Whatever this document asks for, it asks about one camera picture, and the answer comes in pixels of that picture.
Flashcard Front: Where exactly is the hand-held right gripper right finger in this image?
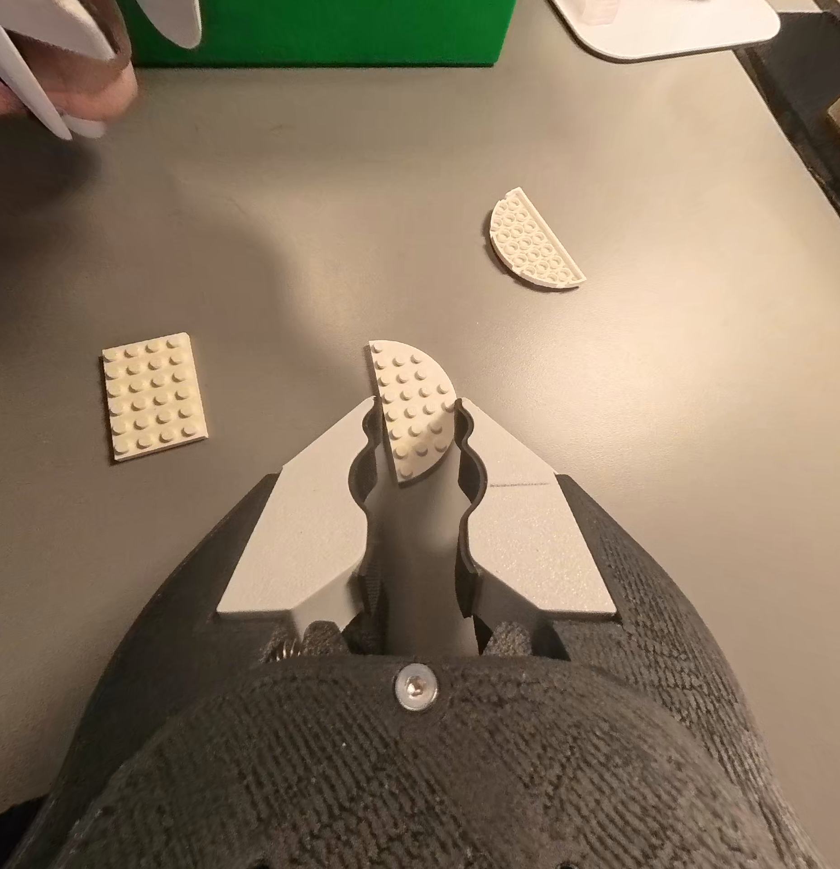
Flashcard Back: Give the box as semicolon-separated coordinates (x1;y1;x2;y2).
452;397;619;639

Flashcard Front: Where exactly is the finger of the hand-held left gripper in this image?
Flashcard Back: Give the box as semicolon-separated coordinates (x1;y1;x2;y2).
5;0;116;55
0;24;74;141

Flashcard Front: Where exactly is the wooden book stand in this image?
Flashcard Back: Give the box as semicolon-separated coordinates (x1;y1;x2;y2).
547;0;782;63

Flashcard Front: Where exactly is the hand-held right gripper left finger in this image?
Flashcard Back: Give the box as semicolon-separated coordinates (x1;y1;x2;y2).
216;397;383;629

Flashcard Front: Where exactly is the person's left hand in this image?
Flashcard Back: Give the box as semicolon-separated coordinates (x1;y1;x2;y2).
0;64;141;126

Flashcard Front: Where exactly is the cream rectangular lego plate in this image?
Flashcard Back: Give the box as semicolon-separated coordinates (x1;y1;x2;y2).
101;331;210;466

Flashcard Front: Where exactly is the green plastic bin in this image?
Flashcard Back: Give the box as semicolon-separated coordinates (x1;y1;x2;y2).
117;0;519;69

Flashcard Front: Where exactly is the cream half-round lego plate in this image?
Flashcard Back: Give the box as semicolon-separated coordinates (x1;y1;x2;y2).
367;339;459;488
489;186;587;293

